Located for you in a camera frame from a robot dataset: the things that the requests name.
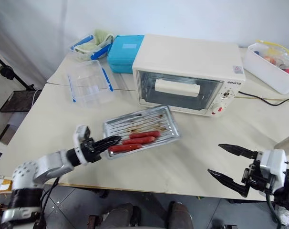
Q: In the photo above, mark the white toaster oven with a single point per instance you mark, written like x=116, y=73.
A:
x=182, y=57

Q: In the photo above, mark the blue lunch box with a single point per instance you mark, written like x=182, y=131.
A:
x=123, y=51

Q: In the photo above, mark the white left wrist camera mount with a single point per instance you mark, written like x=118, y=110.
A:
x=82, y=131

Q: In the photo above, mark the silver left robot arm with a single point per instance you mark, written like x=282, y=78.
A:
x=51, y=162

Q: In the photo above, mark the white plastic bin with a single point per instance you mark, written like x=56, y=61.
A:
x=266, y=69

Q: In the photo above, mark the green towel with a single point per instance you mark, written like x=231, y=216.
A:
x=100, y=38

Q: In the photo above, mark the yellow paper envelope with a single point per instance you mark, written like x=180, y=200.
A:
x=1, y=184

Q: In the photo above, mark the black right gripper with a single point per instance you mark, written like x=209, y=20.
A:
x=253, y=176

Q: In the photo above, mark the white timer knob red mark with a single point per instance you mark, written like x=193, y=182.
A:
x=218, y=110

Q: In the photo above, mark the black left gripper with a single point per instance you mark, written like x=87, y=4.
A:
x=92, y=152

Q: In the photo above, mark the plastic bags with coloured items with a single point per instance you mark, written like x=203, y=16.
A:
x=278, y=56

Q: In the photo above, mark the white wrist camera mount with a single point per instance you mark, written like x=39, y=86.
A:
x=82, y=131
x=275, y=164

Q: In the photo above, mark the red sausage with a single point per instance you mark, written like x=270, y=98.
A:
x=144, y=134
x=138, y=140
x=124, y=148

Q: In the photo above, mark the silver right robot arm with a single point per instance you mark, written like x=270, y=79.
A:
x=288, y=143

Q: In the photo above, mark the ribbed metal baking tray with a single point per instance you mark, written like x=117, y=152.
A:
x=144, y=119

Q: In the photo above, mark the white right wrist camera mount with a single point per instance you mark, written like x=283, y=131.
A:
x=275, y=164

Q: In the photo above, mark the clear container blue clips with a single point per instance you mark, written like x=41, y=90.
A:
x=96, y=53

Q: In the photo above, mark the empty clear plastic container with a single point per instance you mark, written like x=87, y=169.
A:
x=89, y=83

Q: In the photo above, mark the red warning sticker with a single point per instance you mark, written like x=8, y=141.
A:
x=238, y=69

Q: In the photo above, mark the black stand pole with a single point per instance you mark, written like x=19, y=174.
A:
x=9, y=71

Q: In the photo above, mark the black flat tray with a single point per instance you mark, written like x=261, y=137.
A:
x=18, y=100

